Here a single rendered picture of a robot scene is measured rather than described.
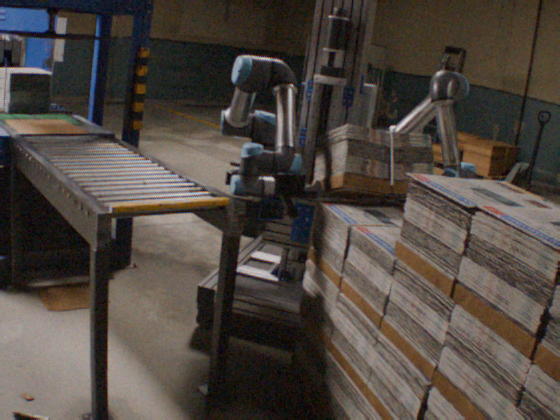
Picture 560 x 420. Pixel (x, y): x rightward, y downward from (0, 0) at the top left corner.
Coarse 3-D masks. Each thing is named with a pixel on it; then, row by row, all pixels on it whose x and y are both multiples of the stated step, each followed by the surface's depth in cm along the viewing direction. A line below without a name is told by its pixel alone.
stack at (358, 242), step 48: (336, 240) 192; (384, 240) 172; (336, 288) 192; (384, 288) 162; (432, 288) 140; (336, 336) 190; (384, 336) 162; (432, 336) 138; (480, 336) 121; (288, 384) 228; (336, 384) 188; (384, 384) 158; (432, 384) 138; (480, 384) 119
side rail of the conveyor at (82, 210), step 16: (16, 144) 254; (16, 160) 255; (32, 160) 229; (48, 160) 224; (32, 176) 231; (48, 176) 209; (64, 176) 204; (48, 192) 211; (64, 192) 194; (80, 192) 187; (64, 208) 195; (80, 208) 180; (96, 208) 173; (80, 224) 182; (96, 224) 169; (96, 240) 170
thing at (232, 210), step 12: (120, 144) 276; (144, 156) 255; (168, 168) 238; (192, 180) 223; (216, 192) 211; (228, 204) 202; (240, 204) 201; (204, 216) 215; (216, 216) 209; (228, 216) 202; (240, 216) 202; (228, 228) 203; (240, 228) 204
